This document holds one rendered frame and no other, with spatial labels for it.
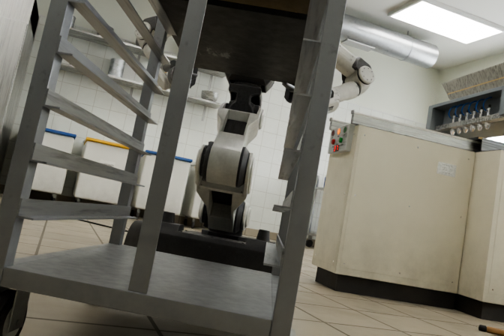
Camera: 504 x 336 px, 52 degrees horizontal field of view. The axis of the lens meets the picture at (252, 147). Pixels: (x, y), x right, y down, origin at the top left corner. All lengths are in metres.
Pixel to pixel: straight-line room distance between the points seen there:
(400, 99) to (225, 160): 6.46
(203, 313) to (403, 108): 7.38
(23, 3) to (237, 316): 5.20
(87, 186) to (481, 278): 4.11
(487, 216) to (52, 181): 4.27
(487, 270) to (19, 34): 4.62
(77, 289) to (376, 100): 7.15
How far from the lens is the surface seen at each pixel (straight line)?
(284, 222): 1.41
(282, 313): 0.81
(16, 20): 5.71
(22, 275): 0.89
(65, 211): 1.05
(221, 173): 1.73
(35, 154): 0.89
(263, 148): 6.89
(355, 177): 2.63
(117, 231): 1.47
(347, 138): 2.68
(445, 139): 2.92
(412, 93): 8.21
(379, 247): 2.70
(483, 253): 2.83
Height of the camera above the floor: 0.30
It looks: 7 degrees up
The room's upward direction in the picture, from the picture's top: 11 degrees clockwise
